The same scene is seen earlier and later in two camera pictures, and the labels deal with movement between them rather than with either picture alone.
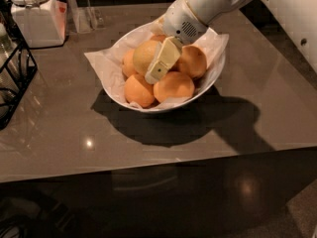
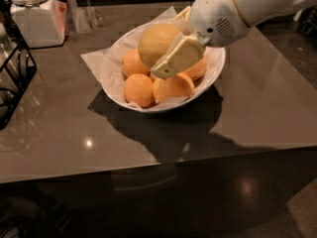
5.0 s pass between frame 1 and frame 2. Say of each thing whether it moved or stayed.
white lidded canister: stayed
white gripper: moved
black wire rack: stayed
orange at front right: stayed
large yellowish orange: moved
